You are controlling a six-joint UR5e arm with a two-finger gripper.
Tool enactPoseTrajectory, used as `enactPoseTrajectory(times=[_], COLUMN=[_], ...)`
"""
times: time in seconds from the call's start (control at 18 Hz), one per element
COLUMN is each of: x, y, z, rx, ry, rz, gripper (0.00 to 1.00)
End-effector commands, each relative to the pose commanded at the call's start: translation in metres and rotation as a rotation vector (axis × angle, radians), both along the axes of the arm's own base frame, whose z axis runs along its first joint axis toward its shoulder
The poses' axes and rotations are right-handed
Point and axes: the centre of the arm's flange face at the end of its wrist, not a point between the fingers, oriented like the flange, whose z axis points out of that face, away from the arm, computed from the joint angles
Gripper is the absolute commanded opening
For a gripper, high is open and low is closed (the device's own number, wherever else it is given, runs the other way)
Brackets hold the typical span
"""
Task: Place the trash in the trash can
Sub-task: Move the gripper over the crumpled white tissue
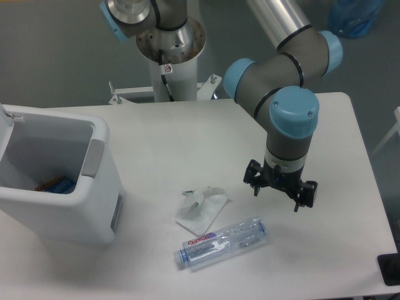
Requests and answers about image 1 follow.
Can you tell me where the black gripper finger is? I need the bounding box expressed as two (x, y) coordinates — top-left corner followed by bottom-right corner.
(294, 180), (318, 213)
(243, 159), (263, 196)

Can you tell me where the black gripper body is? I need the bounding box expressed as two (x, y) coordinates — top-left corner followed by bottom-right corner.
(253, 162), (308, 199)

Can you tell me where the clear plastic wrapper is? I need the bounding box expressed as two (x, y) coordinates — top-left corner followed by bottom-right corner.
(175, 186), (228, 236)

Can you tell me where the clear plastic water bottle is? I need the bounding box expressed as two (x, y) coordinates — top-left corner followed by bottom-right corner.
(173, 216), (268, 269)

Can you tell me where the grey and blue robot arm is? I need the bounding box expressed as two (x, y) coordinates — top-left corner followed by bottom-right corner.
(99, 1), (343, 208)

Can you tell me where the blue and orange trash item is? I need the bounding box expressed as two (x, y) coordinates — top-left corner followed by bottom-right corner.
(35, 176), (76, 194)

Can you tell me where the white trash can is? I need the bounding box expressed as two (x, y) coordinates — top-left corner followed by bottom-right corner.
(1, 104), (124, 244)

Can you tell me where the black device at table edge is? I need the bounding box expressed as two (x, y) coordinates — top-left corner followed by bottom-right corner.
(377, 253), (399, 286)

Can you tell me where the white furniture leg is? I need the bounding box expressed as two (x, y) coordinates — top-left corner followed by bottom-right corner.
(371, 106), (400, 157)

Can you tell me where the blue plastic bag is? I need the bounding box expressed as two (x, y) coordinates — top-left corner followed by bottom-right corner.
(328, 0), (385, 38)

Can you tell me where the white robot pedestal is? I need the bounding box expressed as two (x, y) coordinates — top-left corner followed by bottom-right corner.
(109, 17), (222, 104)

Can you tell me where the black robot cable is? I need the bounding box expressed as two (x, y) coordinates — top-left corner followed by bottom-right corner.
(157, 49), (175, 103)

